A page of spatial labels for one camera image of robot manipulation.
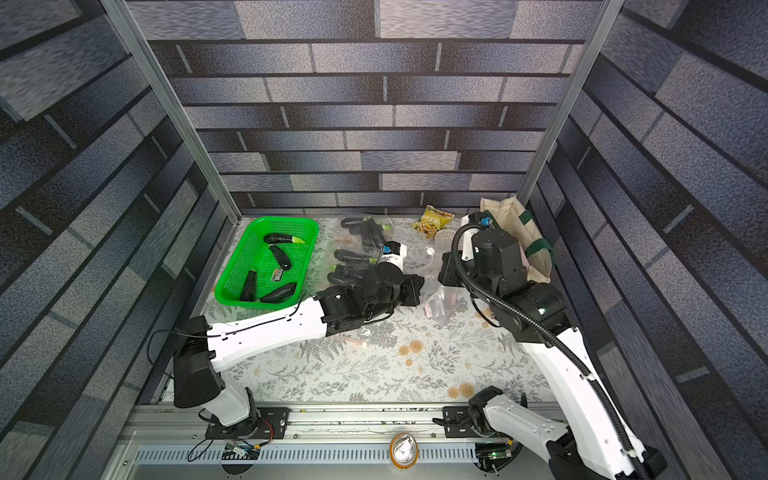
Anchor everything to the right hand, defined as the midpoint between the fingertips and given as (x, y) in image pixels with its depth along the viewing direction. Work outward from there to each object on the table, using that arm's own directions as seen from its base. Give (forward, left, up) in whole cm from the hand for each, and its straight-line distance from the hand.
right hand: (441, 254), depth 64 cm
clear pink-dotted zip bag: (+20, +28, -32) cm, 47 cm away
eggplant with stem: (+40, +27, -31) cm, 57 cm away
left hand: (-1, +2, -8) cm, 9 cm away
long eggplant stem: (+34, +20, -31) cm, 50 cm away
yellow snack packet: (+41, -4, -31) cm, 52 cm away
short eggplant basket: (+22, +51, -31) cm, 64 cm away
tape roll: (-33, +8, -24) cm, 42 cm away
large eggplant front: (+35, +18, -31) cm, 50 cm away
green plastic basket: (+24, +62, -32) cm, 74 cm away
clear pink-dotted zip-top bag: (+35, +27, -35) cm, 56 cm away
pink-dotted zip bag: (-7, -2, -9) cm, 12 cm away
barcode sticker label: (+17, +52, -34) cm, 65 cm away
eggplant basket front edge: (+8, +48, -32) cm, 58 cm away
